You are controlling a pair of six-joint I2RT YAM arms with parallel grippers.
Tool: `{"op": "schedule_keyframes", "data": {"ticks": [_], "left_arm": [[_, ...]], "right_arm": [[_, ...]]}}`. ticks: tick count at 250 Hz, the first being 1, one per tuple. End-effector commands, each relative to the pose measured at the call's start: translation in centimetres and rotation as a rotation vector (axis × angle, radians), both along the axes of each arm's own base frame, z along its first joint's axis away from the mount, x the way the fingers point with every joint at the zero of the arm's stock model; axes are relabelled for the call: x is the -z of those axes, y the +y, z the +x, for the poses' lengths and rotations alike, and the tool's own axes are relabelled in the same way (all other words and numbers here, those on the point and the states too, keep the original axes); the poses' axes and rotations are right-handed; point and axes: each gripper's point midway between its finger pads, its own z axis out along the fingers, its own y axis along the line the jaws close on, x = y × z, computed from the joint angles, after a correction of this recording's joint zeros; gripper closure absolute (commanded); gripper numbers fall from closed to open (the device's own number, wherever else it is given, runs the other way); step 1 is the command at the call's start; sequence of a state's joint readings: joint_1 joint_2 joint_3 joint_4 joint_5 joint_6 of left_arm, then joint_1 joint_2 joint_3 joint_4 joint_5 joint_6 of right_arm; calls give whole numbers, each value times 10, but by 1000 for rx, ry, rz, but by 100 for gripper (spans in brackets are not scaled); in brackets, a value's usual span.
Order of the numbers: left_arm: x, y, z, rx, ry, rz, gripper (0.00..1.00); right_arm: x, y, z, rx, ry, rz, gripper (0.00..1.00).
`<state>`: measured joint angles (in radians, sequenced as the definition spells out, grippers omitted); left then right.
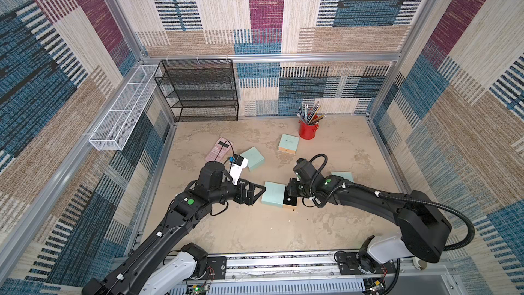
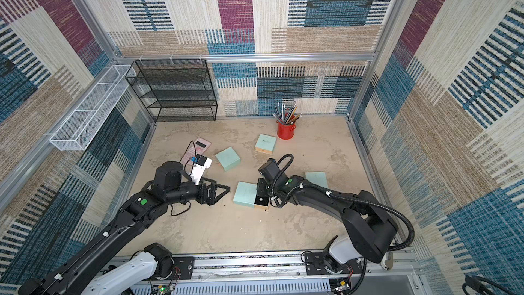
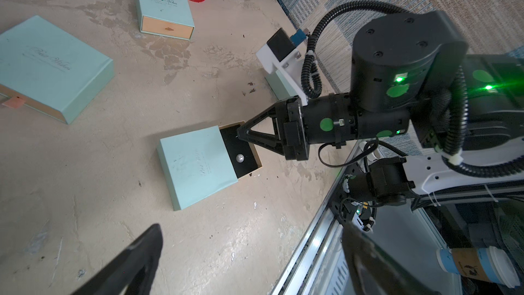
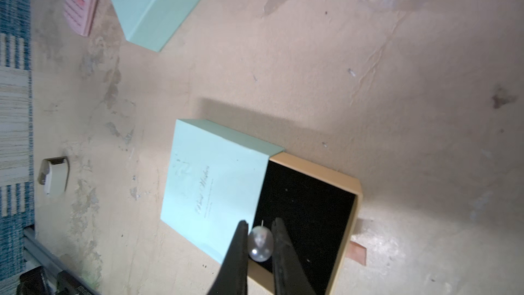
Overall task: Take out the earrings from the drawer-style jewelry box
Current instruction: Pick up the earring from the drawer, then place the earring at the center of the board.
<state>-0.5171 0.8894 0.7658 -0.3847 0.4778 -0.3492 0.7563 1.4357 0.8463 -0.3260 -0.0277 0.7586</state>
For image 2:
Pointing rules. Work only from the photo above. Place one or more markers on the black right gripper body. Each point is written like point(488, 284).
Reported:
point(263, 190)

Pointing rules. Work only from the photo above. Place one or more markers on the red pencil cup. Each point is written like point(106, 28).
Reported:
point(285, 131)

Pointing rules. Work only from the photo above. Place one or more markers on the mint drawer jewelry box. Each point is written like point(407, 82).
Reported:
point(318, 178)

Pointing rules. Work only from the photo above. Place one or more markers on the pencils bundle in cup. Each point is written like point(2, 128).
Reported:
point(286, 113)

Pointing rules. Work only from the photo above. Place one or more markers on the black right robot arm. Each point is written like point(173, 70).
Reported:
point(373, 229)

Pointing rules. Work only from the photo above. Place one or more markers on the white mesh wall basket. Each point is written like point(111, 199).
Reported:
point(81, 126)

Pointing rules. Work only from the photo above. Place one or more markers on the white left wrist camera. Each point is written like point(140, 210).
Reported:
point(199, 165)

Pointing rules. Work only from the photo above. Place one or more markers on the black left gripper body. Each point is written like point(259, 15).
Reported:
point(200, 197)

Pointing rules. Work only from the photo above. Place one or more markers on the pink calculator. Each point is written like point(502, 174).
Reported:
point(198, 146)

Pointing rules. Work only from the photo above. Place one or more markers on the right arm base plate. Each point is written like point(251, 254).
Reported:
point(317, 263)

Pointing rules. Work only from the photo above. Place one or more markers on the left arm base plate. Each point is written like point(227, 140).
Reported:
point(181, 268)

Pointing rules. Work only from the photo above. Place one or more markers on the black wire shelf rack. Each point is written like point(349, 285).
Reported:
point(174, 90)

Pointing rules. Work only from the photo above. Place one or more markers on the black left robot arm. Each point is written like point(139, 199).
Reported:
point(171, 185)

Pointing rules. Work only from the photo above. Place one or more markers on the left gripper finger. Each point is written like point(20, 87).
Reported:
point(219, 191)
point(209, 182)

